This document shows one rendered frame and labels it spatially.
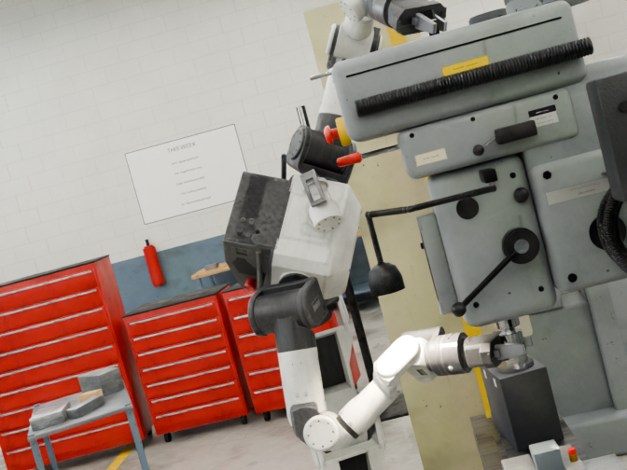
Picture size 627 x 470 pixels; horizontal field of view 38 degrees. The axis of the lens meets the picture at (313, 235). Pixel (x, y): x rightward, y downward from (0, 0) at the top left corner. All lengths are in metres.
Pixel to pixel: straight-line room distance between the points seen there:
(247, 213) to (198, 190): 8.99
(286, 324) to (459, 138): 0.58
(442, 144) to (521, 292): 0.33
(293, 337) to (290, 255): 0.20
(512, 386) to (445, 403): 1.49
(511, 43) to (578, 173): 0.28
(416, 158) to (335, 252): 0.41
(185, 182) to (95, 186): 1.11
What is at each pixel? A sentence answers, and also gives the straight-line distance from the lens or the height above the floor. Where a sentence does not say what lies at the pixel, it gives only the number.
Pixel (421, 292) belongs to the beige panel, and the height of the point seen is 1.11.
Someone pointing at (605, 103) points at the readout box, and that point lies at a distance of 1.58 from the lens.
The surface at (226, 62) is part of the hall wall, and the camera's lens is 11.12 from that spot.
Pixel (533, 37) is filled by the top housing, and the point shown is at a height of 1.83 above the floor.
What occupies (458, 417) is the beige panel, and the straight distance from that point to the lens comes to 3.80.
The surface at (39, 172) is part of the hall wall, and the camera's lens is 11.69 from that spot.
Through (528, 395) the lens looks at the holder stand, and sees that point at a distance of 2.32.
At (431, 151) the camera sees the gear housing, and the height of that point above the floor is 1.68.
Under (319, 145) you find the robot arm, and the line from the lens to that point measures 2.24.
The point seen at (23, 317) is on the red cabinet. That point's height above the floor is 1.19.
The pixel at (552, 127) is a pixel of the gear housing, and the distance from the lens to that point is 1.82.
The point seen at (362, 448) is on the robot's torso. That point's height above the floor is 0.93.
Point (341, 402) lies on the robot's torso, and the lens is 2.49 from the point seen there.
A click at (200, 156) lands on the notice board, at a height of 2.18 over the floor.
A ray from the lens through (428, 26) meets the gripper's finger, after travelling 1.91.
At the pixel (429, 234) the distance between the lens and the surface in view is 1.90.
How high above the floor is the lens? 1.71
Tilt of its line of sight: 4 degrees down
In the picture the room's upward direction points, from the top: 15 degrees counter-clockwise
